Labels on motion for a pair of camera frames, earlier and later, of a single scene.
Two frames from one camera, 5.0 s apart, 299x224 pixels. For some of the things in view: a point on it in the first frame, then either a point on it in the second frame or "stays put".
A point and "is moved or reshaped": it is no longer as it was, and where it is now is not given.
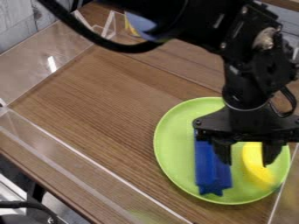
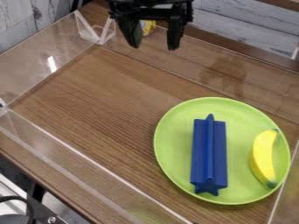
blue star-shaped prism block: (212, 172) stays put
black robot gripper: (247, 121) → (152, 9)
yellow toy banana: (253, 164) is moved or reshaped
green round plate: (173, 150) stays put
